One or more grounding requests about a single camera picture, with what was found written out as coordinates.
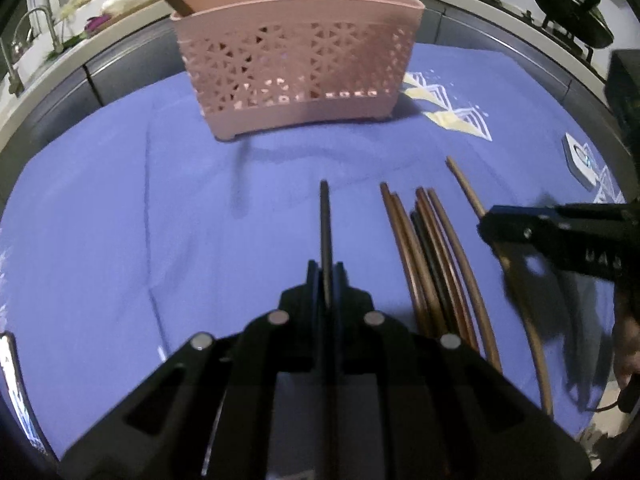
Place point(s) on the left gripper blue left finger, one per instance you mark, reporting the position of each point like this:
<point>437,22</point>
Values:
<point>312,285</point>

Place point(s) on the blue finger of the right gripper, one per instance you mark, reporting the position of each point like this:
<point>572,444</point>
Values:
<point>520,212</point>
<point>531,230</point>

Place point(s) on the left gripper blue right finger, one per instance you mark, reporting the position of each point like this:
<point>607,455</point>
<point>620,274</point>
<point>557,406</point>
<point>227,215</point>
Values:
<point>338,285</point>

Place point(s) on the light brown wooden chopstick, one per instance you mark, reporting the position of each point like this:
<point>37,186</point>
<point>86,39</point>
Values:
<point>512,274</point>

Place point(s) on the dark wooden chopstick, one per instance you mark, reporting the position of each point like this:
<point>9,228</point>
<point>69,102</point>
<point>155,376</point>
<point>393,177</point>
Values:
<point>326,242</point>
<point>428,248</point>

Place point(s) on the chrome kitchen faucet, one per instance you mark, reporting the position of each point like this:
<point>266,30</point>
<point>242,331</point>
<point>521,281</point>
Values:
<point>18,45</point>

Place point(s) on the purple printed tablecloth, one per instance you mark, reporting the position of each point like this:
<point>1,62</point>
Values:
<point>136,228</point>

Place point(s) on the black lidded wok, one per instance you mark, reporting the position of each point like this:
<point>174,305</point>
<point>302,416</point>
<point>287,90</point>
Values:
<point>581,19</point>

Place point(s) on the pink plastic utensil basket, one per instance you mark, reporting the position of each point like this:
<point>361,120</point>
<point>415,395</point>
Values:
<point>258,65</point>

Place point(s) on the smartphone with lit screen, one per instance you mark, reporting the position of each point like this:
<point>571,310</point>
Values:
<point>13,379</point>

